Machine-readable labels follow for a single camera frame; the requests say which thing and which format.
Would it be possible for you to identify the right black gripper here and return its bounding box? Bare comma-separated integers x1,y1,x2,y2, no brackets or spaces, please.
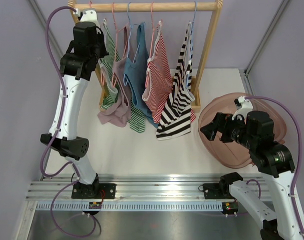
200,112,256,149

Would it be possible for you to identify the green striped tank top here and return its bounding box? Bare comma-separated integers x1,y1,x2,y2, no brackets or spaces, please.
98,19,145,133

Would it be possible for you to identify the mauve tank top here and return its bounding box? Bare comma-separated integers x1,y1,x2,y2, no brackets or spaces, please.
98,23,128,128

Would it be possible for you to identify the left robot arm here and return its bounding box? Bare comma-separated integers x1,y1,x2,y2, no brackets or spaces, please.
41,21,108,199

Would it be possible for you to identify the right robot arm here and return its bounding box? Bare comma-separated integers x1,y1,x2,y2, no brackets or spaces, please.
200,110,304,240

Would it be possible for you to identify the black white striped tank top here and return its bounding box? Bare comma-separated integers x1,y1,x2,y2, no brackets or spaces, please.
156,22,195,141

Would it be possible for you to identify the blue tank top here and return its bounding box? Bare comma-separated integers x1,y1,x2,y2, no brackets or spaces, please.
123,22,158,128

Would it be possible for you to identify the red striped tank top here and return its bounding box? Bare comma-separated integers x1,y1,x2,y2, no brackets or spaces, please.
142,29,173,124

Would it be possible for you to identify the wooden clothes rack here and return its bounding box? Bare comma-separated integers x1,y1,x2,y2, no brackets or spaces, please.
68,0,223,113

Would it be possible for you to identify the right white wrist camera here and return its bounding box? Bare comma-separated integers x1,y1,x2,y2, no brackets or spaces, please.
232,96,253,120

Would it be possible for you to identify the blue wire hanger left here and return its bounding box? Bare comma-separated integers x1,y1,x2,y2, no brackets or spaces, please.
123,2,141,86

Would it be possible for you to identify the blue wire hanger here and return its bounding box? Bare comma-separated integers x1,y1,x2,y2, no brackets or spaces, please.
123,2,141,86
185,1,197,90

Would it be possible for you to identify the blue wire hanger right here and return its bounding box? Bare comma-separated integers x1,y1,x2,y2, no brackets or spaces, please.
185,1,197,90

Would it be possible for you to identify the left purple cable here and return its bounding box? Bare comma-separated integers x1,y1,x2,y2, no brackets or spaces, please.
40,5,102,238

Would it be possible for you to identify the aluminium mounting rail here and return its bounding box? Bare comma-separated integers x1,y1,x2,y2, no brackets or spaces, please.
25,173,277,202

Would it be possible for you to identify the slotted cable duct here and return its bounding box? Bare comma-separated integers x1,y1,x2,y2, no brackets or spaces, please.
36,201,237,212

